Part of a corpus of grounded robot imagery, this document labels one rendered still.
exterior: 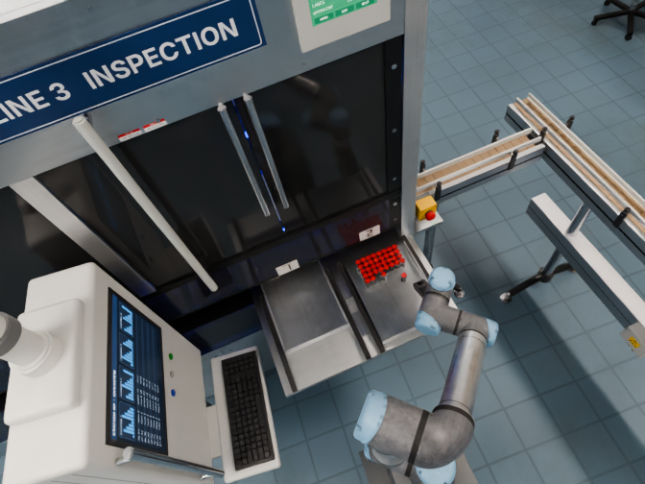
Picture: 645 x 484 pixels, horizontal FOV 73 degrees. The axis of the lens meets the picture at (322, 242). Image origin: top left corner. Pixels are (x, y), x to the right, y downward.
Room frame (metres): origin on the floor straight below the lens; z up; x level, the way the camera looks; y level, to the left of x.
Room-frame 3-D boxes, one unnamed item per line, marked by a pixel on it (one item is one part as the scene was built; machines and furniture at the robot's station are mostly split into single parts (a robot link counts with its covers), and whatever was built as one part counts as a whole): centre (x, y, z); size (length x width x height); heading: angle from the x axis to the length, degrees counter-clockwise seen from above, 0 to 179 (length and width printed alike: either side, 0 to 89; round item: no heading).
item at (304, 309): (0.76, 0.14, 0.90); 0.34 x 0.26 x 0.04; 9
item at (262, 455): (0.44, 0.43, 0.82); 0.40 x 0.14 x 0.02; 2
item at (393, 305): (0.70, -0.22, 0.90); 0.34 x 0.26 x 0.04; 8
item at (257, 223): (0.83, 0.35, 1.51); 0.47 x 0.01 x 0.59; 99
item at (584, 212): (0.90, -1.15, 0.46); 0.09 x 0.09 x 0.77; 9
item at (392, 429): (0.17, -0.04, 1.16); 0.15 x 0.12 x 0.55; 53
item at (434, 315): (0.44, -0.26, 1.21); 0.11 x 0.11 x 0.08; 53
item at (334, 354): (0.71, -0.04, 0.87); 0.70 x 0.48 x 0.02; 99
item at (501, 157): (1.15, -0.69, 0.92); 0.69 x 0.15 x 0.16; 99
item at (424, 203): (0.96, -0.43, 1.00); 0.08 x 0.07 x 0.07; 9
